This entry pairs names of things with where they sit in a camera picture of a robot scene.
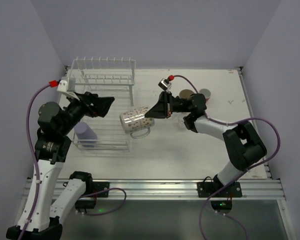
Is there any white wire dish rack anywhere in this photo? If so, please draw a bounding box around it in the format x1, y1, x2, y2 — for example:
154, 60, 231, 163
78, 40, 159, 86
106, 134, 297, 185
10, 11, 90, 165
67, 58, 136, 152

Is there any pink coffee mug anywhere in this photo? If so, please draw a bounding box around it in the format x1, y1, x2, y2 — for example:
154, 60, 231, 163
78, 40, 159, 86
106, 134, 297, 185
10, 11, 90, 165
199, 88, 212, 102

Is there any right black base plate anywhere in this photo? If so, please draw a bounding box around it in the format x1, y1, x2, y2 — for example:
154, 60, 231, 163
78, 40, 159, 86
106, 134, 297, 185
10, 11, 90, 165
196, 176, 243, 198

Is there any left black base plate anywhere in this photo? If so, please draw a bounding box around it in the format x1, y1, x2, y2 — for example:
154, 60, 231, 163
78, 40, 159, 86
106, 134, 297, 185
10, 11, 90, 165
81, 181, 110, 198

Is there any floral white mug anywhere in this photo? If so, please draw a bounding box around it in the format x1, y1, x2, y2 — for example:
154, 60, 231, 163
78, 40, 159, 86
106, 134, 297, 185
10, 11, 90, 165
119, 106, 155, 139

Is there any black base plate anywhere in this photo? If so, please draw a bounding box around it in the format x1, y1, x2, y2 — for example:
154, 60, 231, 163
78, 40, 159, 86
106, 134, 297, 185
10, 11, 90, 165
196, 176, 243, 198
81, 181, 110, 198

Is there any aluminium front rail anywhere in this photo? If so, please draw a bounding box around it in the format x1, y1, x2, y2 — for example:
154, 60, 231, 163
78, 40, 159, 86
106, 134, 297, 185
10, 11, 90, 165
22, 178, 286, 201

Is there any lavender cup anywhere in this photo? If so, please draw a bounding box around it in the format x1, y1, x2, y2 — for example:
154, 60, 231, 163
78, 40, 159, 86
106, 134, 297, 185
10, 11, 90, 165
74, 121, 98, 148

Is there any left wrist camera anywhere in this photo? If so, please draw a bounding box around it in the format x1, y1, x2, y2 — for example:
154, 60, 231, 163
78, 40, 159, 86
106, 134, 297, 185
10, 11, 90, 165
48, 76, 79, 100

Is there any clear glass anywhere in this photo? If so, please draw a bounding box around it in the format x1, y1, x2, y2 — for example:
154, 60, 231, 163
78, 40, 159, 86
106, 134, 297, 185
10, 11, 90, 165
177, 115, 186, 129

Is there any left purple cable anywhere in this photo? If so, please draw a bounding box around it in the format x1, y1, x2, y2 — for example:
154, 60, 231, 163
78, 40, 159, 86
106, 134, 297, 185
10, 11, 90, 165
16, 83, 127, 240

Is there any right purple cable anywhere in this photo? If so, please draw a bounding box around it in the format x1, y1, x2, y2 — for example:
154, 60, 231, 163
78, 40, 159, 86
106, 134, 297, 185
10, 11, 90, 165
173, 74, 281, 240

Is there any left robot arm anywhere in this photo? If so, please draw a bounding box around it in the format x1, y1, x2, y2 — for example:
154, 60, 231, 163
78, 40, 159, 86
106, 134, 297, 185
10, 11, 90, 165
6, 92, 115, 240

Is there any beige cup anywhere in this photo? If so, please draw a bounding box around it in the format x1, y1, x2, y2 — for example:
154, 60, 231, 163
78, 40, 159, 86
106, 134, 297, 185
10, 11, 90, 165
178, 89, 195, 100

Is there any purple cable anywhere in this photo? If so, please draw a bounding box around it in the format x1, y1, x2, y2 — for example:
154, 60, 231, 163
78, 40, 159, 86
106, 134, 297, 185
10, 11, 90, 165
173, 74, 281, 240
16, 83, 127, 240

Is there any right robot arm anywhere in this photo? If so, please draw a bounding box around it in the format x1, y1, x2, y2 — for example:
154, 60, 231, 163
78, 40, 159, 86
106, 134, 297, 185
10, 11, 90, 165
145, 91, 267, 190

